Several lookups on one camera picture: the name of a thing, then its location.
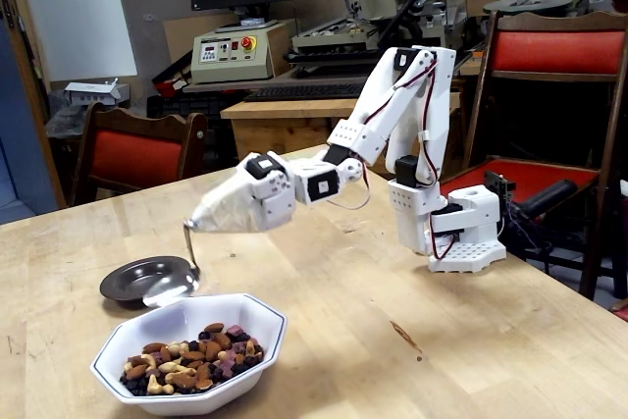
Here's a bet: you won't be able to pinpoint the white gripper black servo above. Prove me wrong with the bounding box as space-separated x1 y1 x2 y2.
231 151 298 233

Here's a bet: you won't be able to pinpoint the bent metal spoon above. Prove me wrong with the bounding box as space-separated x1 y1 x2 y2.
141 219 202 310

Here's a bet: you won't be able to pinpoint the cream masking tape wrap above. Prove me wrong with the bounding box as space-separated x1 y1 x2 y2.
188 171 261 235

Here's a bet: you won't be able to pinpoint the wooden workbench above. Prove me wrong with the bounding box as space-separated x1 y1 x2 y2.
220 89 465 166

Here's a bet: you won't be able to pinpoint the black keyboard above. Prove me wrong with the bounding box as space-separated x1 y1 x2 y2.
243 82 367 103

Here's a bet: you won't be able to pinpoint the black plastic crate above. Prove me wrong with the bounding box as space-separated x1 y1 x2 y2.
146 92 246 121

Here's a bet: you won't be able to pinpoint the white octagonal bowl blue rim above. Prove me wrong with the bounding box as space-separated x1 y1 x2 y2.
89 292 288 417

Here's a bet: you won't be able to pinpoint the wooden chair red backrest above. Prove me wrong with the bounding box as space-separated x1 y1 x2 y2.
68 101 210 207

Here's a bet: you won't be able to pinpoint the beige control box red button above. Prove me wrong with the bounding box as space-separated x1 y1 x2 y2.
189 20 290 85

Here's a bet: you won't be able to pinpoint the dark metal plate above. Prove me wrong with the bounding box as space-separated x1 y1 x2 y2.
99 255 193 310

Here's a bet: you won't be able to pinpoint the brown cardboard sheet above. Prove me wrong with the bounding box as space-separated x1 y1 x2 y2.
163 13 244 67

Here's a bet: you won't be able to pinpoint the mixed nuts and raisins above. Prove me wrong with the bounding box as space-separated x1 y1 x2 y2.
120 323 266 396

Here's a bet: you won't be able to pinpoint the white paper model box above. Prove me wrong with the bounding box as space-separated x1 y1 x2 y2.
63 78 131 107

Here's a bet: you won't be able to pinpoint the grey board panel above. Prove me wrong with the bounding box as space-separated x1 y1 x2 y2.
111 0 195 111

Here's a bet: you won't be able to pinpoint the black controller circuit board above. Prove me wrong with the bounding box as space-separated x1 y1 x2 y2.
483 169 517 204

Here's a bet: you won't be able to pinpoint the wooden folding chair red cushions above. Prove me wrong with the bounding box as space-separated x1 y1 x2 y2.
460 9 628 301

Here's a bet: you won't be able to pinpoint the red object at table edge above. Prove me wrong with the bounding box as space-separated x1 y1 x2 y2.
609 296 628 326

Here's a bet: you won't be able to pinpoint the red black white servo cable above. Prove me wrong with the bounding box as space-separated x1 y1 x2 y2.
336 168 373 212

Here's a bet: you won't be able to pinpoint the black cylindrical clamp handle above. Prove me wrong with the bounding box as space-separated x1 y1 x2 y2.
517 179 579 222

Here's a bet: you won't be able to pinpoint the dark door handle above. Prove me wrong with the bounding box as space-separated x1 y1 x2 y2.
0 0 22 30

